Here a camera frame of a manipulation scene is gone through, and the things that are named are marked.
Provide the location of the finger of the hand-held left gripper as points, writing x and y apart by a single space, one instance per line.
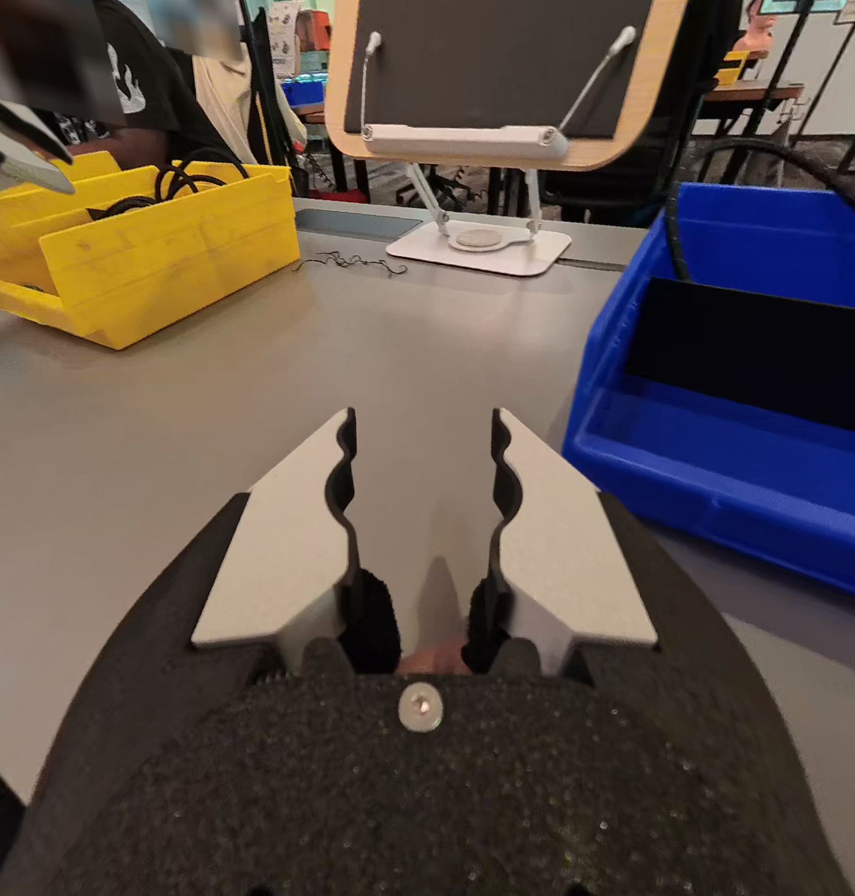
15 168

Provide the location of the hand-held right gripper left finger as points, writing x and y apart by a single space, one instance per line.
267 574

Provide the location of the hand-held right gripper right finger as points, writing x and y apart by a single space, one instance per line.
582 574

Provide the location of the blue plastic bin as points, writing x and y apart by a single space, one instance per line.
708 476
304 91

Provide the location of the yellow plastic bin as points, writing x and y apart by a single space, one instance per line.
162 266
99 164

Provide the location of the black bin divider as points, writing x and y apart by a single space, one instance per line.
750 350

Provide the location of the white panel stand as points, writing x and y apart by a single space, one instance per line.
477 249

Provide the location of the small yellow bin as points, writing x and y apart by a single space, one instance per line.
733 67

